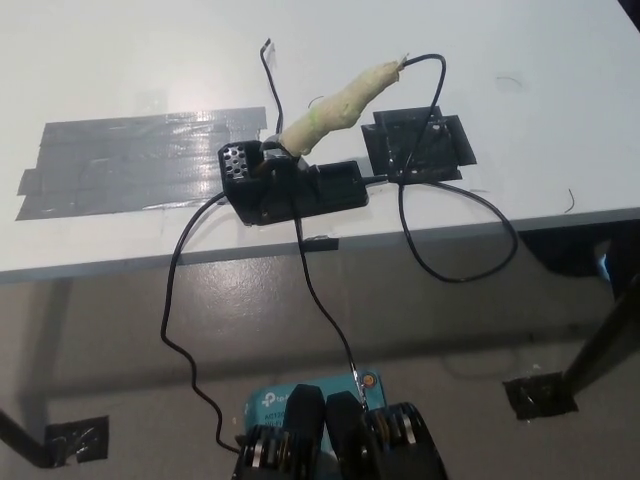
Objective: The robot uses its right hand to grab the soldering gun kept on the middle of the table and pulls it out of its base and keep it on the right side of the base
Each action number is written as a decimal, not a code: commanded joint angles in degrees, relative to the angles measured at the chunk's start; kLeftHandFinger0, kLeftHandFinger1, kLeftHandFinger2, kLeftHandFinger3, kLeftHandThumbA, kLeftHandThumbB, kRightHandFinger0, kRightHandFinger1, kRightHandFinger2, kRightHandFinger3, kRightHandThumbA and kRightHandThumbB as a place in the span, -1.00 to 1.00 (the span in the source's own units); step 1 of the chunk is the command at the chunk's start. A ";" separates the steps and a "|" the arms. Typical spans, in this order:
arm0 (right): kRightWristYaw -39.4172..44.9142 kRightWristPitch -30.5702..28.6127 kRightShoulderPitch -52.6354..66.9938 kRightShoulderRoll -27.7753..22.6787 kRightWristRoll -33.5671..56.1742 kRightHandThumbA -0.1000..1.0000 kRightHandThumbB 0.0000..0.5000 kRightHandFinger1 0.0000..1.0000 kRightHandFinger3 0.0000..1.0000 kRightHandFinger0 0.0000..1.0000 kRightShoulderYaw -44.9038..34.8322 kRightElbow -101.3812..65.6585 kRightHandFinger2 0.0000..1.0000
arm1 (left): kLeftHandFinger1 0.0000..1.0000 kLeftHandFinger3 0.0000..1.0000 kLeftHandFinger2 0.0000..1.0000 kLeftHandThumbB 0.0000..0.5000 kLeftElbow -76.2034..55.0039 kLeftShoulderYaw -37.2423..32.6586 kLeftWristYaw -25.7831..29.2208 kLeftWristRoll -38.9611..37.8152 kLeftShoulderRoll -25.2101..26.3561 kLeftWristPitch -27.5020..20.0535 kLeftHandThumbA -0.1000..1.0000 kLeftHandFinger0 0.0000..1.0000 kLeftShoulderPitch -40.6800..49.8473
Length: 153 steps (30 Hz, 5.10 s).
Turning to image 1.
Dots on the small black tape strip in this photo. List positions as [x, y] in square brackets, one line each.
[320, 244]

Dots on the square black tape patch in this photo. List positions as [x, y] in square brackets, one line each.
[420, 145]

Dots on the teal tp-link box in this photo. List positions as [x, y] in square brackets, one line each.
[270, 402]

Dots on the black robot body blocks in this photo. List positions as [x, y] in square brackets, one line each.
[345, 440]

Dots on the black floor tape patch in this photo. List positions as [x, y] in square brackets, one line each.
[540, 400]
[77, 440]

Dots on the black soldering iron base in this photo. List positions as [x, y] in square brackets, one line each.
[330, 192]

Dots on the large grey tape patch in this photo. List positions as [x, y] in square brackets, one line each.
[125, 155]

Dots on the dark object under table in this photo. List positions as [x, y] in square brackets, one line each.
[565, 255]

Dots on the black table leg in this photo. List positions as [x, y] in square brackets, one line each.
[605, 340]
[20, 432]

